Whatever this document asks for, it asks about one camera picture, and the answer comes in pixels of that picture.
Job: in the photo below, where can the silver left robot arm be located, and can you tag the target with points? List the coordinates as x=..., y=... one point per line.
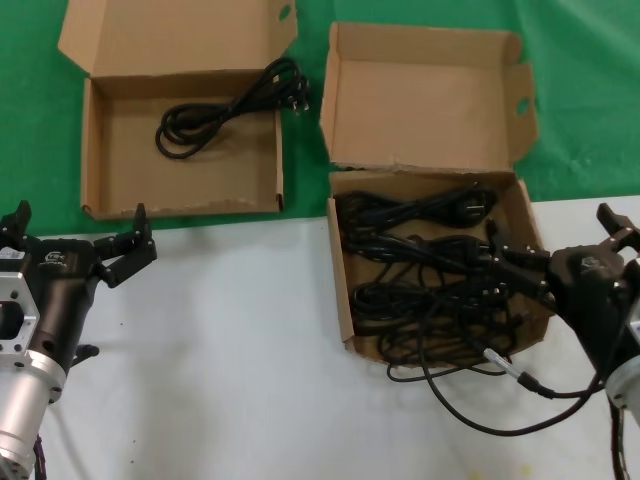
x=22, y=405

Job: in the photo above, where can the empty-lidded brown cardboard box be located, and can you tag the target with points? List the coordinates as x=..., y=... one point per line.
x=190, y=180

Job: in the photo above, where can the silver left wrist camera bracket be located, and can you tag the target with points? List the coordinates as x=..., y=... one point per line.
x=15, y=280

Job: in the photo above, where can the torn brown cardboard box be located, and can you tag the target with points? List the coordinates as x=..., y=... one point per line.
x=425, y=100

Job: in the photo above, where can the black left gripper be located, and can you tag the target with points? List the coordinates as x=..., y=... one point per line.
x=62, y=300

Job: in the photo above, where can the green table cloth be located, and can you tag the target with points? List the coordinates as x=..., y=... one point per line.
x=30, y=100

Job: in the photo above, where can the small black bracket tab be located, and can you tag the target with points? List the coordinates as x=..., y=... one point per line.
x=86, y=355

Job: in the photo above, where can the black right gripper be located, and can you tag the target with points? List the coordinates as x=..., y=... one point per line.
x=585, y=290

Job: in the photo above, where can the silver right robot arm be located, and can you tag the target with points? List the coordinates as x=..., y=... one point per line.
x=625, y=385

